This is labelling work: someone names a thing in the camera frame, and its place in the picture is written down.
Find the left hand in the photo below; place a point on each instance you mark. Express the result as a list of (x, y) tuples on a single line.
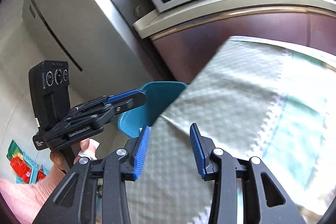
[(64, 160)]

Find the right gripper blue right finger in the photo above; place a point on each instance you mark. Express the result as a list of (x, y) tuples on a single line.
[(202, 148)]

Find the green checked tablecloth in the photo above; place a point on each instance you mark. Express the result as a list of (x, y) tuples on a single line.
[(255, 97)]

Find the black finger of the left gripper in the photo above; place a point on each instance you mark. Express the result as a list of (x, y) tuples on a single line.
[(119, 108)]

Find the maroon kitchen counter cabinet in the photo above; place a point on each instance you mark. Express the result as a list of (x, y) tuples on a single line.
[(188, 36)]

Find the silver refrigerator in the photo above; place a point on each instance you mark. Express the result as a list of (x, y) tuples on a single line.
[(98, 41)]

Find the teal crate with red packets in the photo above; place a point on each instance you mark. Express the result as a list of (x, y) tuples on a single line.
[(26, 169)]

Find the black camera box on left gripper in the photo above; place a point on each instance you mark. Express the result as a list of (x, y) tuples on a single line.
[(48, 82)]

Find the teal plastic trash bin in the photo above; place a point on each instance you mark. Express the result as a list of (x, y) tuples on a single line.
[(160, 95)]

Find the pink sleeved left forearm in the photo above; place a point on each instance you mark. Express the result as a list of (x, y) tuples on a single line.
[(26, 200)]

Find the white paper tissue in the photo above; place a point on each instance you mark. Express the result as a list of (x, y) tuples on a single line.
[(88, 149)]

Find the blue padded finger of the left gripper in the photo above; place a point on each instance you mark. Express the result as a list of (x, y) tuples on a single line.
[(135, 94)]

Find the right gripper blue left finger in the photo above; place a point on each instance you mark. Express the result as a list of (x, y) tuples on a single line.
[(140, 152)]

